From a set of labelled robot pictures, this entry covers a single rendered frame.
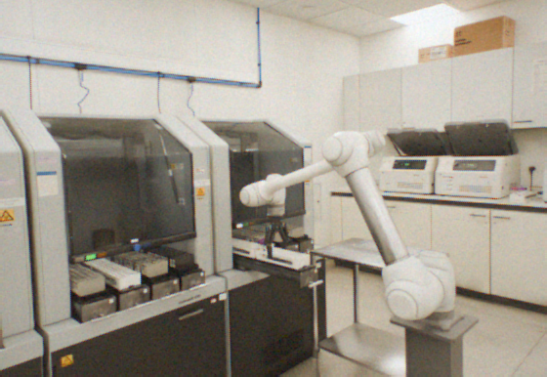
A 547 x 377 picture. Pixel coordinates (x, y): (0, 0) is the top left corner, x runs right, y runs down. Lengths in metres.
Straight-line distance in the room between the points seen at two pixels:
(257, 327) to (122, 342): 0.81
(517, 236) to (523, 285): 0.40
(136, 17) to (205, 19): 0.63
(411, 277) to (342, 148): 0.53
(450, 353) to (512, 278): 2.31
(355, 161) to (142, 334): 1.20
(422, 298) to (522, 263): 2.53
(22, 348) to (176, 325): 0.64
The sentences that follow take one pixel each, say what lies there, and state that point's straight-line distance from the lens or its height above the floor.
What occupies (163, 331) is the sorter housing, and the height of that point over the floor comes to 0.58.
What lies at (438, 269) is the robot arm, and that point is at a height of 0.93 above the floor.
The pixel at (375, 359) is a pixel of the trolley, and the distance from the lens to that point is 2.47.
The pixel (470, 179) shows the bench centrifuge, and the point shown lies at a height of 1.07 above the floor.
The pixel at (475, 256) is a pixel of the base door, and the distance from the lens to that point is 4.16.
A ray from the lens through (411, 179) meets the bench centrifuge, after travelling 4.28.
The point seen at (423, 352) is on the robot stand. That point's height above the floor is 0.59.
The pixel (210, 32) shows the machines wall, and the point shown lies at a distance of 3.75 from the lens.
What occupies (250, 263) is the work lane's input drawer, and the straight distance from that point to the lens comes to 2.29.
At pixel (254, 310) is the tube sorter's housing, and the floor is 0.50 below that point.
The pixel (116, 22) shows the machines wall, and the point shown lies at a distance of 3.32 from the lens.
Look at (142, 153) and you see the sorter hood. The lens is 2.00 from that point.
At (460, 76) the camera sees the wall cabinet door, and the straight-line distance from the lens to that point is 4.43.
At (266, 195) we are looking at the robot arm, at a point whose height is 1.19.
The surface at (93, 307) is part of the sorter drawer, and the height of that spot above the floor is 0.79.
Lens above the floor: 1.43
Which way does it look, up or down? 4 degrees down
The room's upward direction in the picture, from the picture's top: 2 degrees counter-clockwise
